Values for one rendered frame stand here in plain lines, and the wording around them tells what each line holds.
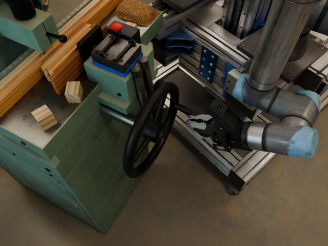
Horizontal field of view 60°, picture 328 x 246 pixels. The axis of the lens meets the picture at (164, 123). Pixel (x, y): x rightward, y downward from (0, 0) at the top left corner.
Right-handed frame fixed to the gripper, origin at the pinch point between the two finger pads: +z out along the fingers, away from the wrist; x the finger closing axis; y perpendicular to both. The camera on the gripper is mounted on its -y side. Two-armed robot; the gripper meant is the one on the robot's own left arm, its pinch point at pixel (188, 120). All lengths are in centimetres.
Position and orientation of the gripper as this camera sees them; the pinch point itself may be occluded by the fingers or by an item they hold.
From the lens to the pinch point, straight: 87.9
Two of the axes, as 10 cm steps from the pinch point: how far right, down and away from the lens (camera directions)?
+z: -7.5, -1.2, 6.5
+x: 5.3, -6.9, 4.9
